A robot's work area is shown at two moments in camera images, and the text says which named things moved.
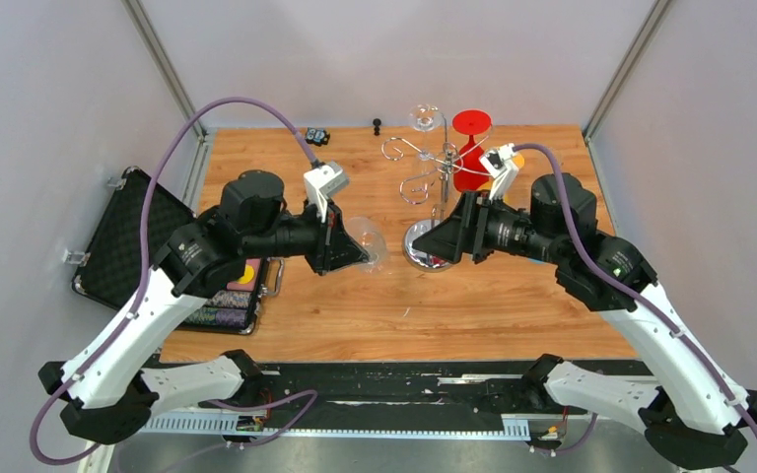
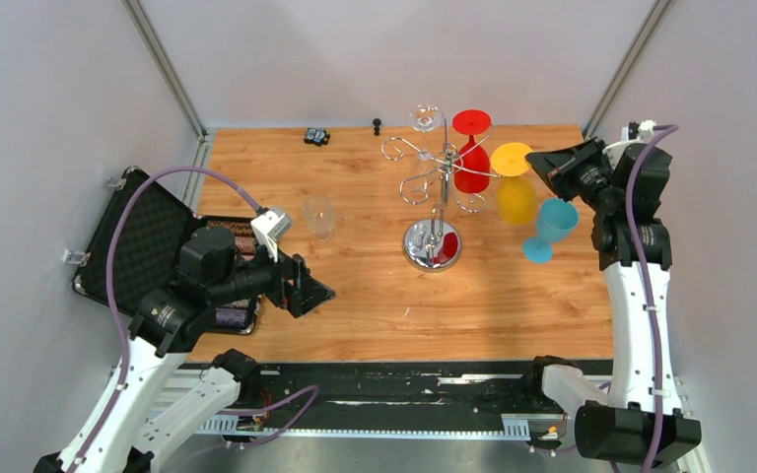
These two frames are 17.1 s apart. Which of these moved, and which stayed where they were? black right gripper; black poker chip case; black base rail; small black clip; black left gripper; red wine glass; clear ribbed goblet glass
Moved: black right gripper; black left gripper; clear ribbed goblet glass
Stayed: red wine glass; small black clip; black base rail; black poker chip case
